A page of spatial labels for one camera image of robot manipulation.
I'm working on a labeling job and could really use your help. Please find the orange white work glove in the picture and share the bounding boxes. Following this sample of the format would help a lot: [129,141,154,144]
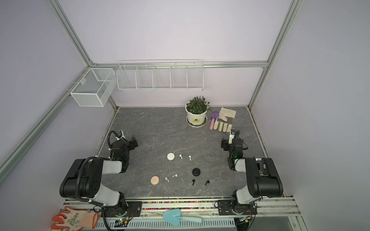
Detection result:
[51,207,99,231]

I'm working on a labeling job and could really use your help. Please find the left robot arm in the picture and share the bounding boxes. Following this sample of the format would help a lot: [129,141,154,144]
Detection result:
[59,131,138,218]

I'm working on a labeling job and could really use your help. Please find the potted green plant white pot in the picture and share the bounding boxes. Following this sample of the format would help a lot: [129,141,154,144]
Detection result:
[185,96,209,122]

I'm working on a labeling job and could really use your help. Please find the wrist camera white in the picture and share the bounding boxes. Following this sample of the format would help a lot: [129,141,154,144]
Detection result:
[117,130,126,140]
[228,129,236,144]

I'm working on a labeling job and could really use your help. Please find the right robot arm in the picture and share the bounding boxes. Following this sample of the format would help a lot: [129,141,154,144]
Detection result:
[215,130,283,216]

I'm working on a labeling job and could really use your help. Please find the purple pink garden trowel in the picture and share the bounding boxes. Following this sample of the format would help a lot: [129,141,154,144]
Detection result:
[210,112,219,131]

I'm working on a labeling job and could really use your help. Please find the white plant saucer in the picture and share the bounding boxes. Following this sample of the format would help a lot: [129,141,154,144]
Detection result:
[186,116,208,128]

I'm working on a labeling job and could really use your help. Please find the black earbud charging case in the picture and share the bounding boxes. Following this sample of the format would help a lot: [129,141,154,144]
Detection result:
[192,167,201,177]

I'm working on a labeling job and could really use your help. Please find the pink earbud charging case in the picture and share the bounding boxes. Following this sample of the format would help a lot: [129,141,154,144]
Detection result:
[150,176,160,185]

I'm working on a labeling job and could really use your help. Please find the teal garden trowel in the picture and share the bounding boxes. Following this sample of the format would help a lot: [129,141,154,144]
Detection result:
[163,209,203,227]

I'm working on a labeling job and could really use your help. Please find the long white wire basket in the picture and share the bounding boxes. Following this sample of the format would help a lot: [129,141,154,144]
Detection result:
[116,59,204,91]

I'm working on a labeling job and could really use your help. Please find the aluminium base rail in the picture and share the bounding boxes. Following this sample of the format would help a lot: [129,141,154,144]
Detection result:
[59,197,301,218]

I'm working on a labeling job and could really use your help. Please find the white earbud charging case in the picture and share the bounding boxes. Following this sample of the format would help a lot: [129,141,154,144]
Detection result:
[167,153,175,161]

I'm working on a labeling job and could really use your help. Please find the white mesh box basket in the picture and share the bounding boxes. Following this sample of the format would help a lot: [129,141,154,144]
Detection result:
[70,68,117,107]

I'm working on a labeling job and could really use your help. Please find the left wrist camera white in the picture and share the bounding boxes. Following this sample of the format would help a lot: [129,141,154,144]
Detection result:
[117,130,126,140]

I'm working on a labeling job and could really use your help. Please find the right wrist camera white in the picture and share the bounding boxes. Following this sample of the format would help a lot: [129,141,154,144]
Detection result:
[228,129,236,144]

